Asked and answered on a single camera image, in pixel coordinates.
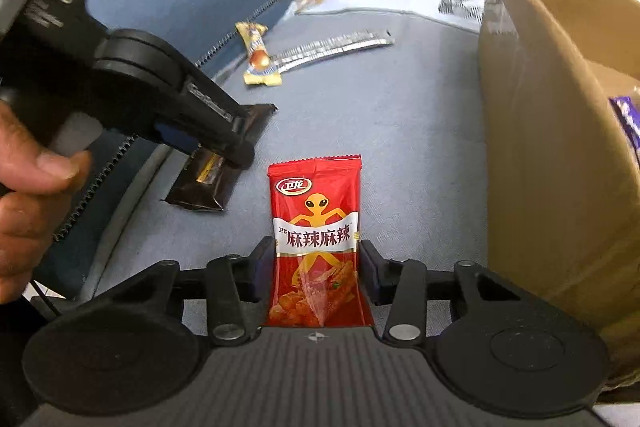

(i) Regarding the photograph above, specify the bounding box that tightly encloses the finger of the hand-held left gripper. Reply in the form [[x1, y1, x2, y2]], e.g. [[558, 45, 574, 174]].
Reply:
[[150, 57, 257, 170]]

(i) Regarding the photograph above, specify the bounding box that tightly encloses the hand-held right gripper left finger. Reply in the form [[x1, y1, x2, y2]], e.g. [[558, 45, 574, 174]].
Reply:
[[107, 237, 275, 344]]

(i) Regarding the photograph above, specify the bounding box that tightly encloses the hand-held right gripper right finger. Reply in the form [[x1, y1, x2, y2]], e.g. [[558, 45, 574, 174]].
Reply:
[[357, 239, 523, 344]]

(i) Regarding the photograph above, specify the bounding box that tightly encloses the red snack packet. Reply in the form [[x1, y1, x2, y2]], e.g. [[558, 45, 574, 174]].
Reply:
[[266, 154, 375, 328]]

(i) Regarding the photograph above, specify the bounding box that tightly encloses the dark brown snack bar packet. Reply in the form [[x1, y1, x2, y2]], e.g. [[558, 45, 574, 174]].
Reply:
[[160, 103, 278, 212]]

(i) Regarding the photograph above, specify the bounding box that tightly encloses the brown cardboard box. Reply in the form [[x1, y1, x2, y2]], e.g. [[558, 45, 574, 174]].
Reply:
[[477, 0, 640, 403]]

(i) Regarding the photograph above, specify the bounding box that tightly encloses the person's left hand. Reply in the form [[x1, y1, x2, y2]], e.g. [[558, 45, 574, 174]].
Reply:
[[0, 99, 94, 306]]

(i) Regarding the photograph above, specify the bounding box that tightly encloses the small yellow snack packet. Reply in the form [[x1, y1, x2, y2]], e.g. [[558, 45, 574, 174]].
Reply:
[[235, 21, 284, 88]]

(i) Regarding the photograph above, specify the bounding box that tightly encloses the silver sachet strip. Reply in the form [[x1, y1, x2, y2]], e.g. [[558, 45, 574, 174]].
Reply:
[[270, 29, 396, 72]]

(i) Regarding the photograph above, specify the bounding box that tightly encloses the deer printed grey cloth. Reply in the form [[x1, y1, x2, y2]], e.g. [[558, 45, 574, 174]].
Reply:
[[75, 0, 640, 333]]

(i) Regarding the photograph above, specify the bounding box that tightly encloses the purple snack packet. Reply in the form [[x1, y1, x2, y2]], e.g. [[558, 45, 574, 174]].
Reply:
[[609, 96, 640, 154]]

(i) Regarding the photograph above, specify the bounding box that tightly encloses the black cable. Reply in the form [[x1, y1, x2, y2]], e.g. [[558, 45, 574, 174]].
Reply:
[[29, 279, 59, 321]]

